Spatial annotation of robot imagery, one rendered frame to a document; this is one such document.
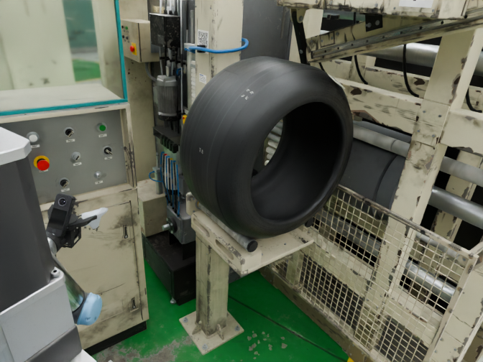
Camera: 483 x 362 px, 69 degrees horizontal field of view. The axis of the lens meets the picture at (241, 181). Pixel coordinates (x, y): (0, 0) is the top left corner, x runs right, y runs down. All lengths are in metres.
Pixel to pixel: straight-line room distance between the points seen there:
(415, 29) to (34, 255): 1.13
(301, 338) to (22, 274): 1.87
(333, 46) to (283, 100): 0.47
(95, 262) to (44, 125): 0.64
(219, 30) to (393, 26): 0.56
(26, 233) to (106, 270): 1.39
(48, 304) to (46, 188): 1.12
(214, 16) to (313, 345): 1.70
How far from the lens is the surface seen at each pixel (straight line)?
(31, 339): 0.46
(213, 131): 1.00
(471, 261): 1.31
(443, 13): 1.09
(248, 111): 0.96
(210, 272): 1.76
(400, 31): 1.27
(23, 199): 0.37
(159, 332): 2.15
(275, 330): 2.17
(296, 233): 1.49
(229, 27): 1.34
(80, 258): 1.68
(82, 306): 0.97
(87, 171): 1.55
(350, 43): 1.37
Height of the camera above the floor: 1.65
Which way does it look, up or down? 27 degrees down
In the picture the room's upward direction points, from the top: 4 degrees clockwise
